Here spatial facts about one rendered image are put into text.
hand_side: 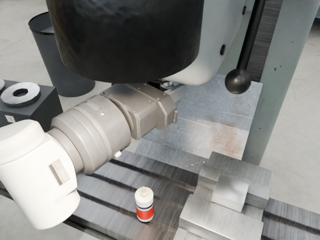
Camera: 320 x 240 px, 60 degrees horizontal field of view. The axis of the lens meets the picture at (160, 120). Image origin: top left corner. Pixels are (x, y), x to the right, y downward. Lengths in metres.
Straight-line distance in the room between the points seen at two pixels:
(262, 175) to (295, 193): 1.30
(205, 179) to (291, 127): 1.85
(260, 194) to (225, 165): 0.12
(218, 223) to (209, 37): 0.37
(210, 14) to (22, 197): 0.28
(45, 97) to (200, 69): 0.51
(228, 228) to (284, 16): 0.50
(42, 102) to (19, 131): 0.41
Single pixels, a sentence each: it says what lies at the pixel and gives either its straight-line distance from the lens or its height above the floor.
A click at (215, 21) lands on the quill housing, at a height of 1.40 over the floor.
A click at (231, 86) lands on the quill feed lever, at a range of 0.33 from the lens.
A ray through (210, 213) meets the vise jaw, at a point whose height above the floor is 1.01.
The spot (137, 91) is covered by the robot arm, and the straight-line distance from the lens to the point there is 0.42.
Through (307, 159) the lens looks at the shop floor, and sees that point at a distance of 2.23.
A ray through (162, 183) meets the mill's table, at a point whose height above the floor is 0.90.
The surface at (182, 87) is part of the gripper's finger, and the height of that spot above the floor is 1.25.
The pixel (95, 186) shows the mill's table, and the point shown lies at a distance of 0.75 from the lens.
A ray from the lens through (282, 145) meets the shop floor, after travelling 2.26.
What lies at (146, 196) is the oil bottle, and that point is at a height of 0.99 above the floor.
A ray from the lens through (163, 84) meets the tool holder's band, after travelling 0.43.
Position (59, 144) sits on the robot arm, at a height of 1.27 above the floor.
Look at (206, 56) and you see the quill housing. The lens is 0.31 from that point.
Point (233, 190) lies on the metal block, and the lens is 0.58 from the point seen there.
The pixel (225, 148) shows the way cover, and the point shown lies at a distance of 0.87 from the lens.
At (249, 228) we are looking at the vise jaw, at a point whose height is 1.01.
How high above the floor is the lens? 1.51
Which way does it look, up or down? 42 degrees down
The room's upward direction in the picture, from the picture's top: straight up
